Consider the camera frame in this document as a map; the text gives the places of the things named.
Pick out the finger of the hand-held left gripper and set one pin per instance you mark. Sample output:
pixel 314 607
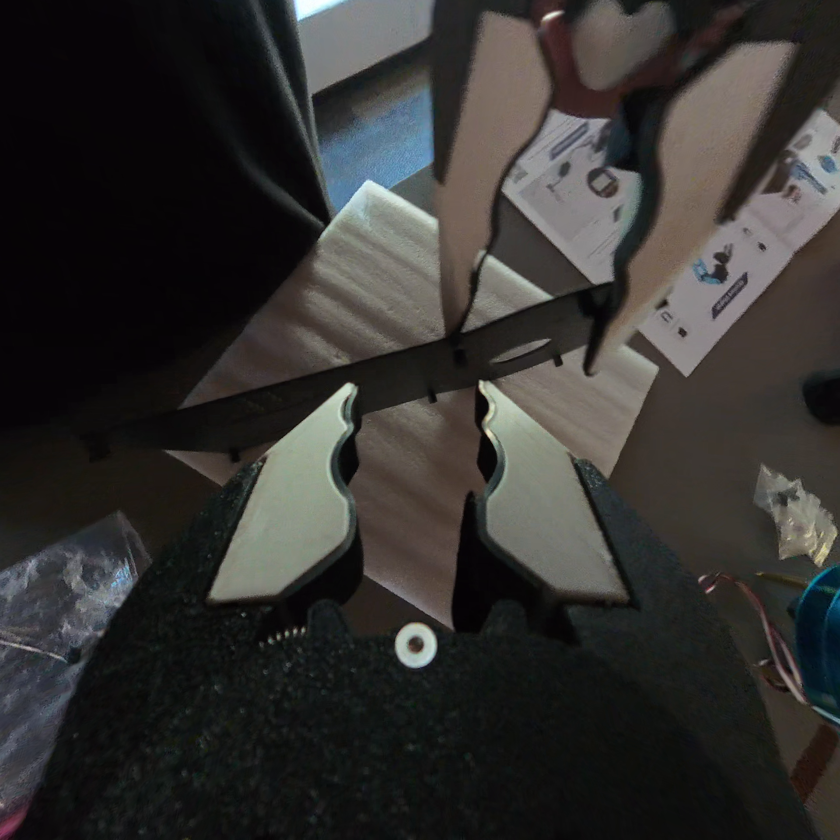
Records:
pixel 479 131
pixel 709 144

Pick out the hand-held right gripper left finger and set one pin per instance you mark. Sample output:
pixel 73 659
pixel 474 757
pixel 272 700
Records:
pixel 282 525

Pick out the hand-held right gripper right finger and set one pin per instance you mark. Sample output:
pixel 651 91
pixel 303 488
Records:
pixel 551 525

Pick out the black metal chassis plate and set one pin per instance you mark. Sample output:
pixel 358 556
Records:
pixel 394 371

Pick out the large clear plastic bag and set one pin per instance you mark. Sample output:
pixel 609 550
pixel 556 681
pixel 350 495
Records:
pixel 52 590

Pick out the person's left hand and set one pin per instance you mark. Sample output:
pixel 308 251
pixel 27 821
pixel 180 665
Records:
pixel 571 85

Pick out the printed instruction leaflet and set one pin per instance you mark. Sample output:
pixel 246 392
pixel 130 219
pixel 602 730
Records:
pixel 735 262

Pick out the white foam sheet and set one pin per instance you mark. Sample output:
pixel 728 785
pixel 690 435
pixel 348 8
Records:
pixel 367 275

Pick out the scattered small screw bags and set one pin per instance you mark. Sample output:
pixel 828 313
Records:
pixel 794 512

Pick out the blue round metal part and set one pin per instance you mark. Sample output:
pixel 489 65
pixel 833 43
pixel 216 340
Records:
pixel 820 630

